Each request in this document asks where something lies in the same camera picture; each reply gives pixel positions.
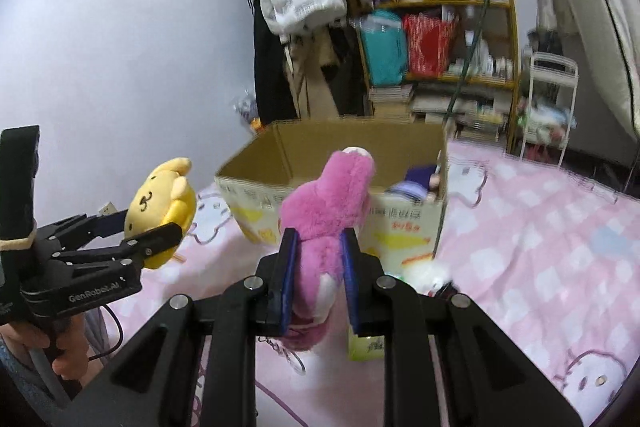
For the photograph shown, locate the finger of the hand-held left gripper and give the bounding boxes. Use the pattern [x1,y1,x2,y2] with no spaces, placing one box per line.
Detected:
[36,208,130,253]
[50,222,184,271]

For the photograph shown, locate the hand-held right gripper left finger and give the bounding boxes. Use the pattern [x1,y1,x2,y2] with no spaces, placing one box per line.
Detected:
[88,228,300,427]

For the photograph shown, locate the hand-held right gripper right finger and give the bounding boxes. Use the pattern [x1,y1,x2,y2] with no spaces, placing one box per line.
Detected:
[340,229,585,427]

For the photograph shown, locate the yellow plush dog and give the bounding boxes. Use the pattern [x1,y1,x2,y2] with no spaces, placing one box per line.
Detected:
[123,157,198,270]

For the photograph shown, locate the pink plush bear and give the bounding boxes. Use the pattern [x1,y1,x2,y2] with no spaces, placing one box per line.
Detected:
[277,146,375,352]

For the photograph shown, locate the cardboard box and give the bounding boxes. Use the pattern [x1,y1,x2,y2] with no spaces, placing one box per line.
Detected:
[214,119,449,262]

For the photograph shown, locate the person's left hand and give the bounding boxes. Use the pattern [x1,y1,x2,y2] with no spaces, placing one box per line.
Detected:
[0,314,87,379]

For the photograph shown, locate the small green box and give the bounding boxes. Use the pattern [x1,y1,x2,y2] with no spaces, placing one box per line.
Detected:
[347,326,386,363]

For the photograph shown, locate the white plush toy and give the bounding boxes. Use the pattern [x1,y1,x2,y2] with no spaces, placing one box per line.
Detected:
[402,255,453,298]

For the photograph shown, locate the purple plush doll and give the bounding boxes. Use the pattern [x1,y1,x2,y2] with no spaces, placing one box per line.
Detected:
[387,150,443,204]

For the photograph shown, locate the pink printed blanket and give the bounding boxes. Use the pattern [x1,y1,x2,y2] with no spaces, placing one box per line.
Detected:
[82,142,640,427]

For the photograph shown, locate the stack of books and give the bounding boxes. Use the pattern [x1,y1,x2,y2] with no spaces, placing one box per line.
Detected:
[369,82,511,142]

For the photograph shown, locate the black hanging clothes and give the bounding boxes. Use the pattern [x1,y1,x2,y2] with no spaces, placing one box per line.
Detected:
[243,0,371,128]

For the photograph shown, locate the teal bag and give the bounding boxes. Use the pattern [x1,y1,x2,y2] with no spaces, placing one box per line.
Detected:
[359,12,408,88]

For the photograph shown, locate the red bag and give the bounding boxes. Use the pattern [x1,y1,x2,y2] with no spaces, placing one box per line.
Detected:
[402,13,460,78]

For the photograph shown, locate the wooden bookshelf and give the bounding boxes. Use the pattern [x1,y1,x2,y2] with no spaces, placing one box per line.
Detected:
[350,0,523,155]

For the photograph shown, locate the metal keychain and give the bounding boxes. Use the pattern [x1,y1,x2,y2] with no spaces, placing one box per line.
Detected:
[257,334,307,377]

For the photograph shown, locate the black cable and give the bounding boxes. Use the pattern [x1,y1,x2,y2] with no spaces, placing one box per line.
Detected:
[87,304,124,363]

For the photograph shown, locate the white wire rack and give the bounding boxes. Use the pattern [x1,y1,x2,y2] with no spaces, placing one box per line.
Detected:
[517,51,580,165]

